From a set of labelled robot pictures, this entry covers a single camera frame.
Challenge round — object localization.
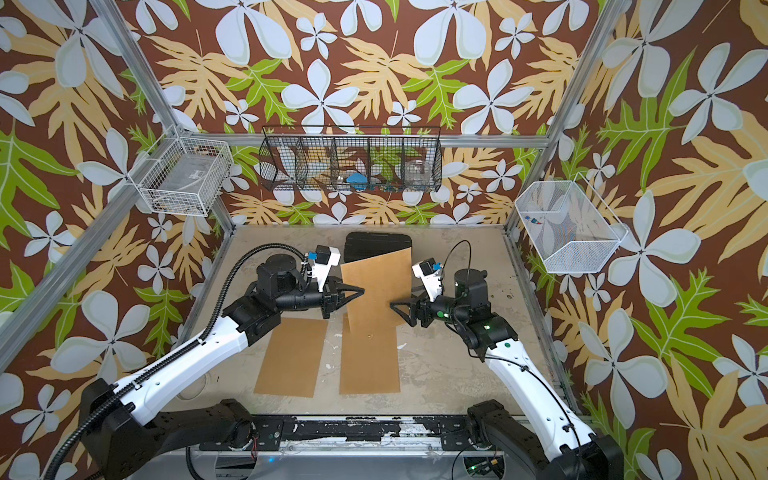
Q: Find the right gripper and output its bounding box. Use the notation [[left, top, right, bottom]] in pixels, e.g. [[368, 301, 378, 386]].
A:
[[392, 285, 472, 330]]

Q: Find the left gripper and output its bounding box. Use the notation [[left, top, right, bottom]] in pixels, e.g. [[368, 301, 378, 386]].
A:
[[273, 275, 362, 319]]

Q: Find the brown file bag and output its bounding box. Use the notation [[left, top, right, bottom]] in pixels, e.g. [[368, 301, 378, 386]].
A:
[[339, 316, 401, 395], [341, 248, 413, 334], [254, 318, 328, 398]]

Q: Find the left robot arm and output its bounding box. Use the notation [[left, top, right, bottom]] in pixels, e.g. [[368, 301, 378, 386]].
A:
[[43, 242, 365, 479]]

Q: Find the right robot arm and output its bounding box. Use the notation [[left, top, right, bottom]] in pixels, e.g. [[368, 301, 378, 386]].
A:
[[390, 260, 624, 479]]

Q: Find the black tool case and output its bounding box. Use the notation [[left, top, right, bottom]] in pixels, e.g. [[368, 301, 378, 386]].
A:
[[343, 231, 413, 263]]

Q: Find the blue item in basket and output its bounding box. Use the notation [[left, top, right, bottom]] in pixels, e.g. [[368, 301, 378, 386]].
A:
[[346, 172, 369, 191]]

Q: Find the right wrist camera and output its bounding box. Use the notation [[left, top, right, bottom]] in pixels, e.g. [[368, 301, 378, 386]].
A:
[[412, 258, 444, 302]]

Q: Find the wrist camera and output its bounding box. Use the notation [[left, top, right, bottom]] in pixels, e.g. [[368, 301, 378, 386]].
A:
[[308, 245, 341, 292], [412, 258, 444, 302]]

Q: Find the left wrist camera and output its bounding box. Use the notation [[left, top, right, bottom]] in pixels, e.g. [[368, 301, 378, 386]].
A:
[[308, 245, 341, 292]]

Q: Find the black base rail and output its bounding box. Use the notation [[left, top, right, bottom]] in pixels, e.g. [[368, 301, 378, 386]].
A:
[[230, 414, 488, 453]]

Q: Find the black wire basket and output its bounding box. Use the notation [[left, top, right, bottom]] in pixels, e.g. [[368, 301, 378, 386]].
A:
[[256, 125, 444, 192]]

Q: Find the white wire basket right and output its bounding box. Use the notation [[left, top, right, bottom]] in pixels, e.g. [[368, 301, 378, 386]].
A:
[[515, 174, 629, 276]]

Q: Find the white wire basket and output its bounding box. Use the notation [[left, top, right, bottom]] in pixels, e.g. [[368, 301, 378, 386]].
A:
[[134, 136, 233, 217], [515, 174, 629, 276]]

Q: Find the white wire basket left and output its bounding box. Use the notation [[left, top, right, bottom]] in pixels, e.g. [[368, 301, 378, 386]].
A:
[[134, 136, 233, 217]]

